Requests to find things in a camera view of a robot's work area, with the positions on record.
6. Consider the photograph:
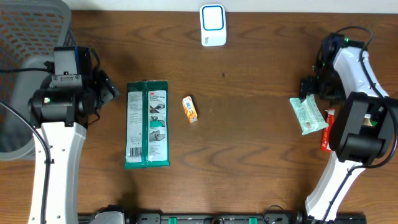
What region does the red snack bar wrapper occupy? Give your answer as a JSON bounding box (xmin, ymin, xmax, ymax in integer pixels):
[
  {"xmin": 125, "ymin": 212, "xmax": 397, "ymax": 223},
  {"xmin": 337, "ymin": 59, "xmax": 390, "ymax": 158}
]
[{"xmin": 321, "ymin": 108, "xmax": 335, "ymax": 152}]

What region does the light blue wipes pack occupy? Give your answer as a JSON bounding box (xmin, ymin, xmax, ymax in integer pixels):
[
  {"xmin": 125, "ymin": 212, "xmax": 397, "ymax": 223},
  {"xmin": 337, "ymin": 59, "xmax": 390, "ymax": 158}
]
[{"xmin": 289, "ymin": 94, "xmax": 329, "ymax": 135}]

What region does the green 3M gloves package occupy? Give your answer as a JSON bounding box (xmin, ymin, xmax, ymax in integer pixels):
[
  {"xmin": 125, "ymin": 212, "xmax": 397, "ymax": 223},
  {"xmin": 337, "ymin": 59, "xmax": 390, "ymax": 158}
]
[{"xmin": 124, "ymin": 80, "xmax": 170, "ymax": 169}]

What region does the orange Kleenex tissue pack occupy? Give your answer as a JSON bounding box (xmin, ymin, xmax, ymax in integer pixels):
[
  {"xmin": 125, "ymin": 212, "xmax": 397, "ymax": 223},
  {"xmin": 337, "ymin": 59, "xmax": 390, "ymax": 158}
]
[{"xmin": 182, "ymin": 96, "xmax": 198, "ymax": 123}]

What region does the green lid spread jar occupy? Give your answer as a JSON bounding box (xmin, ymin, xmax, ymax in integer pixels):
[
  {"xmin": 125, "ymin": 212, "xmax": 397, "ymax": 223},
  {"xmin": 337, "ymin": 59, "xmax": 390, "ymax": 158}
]
[{"xmin": 363, "ymin": 114, "xmax": 377, "ymax": 128}]

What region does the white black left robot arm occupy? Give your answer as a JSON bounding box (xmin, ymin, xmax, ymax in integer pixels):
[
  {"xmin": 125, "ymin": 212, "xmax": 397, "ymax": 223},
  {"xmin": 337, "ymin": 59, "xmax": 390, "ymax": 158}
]
[{"xmin": 28, "ymin": 70, "xmax": 119, "ymax": 223}]

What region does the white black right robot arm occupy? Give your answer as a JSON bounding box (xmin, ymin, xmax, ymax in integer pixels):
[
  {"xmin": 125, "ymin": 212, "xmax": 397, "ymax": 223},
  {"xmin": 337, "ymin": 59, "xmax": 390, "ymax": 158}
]
[{"xmin": 297, "ymin": 30, "xmax": 397, "ymax": 223}]

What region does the white barcode scanner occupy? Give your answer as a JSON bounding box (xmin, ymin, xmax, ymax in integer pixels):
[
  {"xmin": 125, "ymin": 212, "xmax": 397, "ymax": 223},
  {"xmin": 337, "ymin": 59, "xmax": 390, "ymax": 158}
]
[{"xmin": 200, "ymin": 4, "xmax": 227, "ymax": 47}]

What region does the grey plastic mesh basket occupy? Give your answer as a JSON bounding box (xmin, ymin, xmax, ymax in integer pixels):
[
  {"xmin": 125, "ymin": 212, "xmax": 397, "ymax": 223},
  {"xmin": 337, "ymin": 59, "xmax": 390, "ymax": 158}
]
[{"xmin": 1, "ymin": 0, "xmax": 76, "ymax": 161}]

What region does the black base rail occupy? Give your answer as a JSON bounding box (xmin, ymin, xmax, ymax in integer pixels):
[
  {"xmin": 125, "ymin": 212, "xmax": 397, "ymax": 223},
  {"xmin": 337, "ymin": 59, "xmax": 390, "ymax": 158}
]
[{"xmin": 77, "ymin": 212, "xmax": 368, "ymax": 224}]

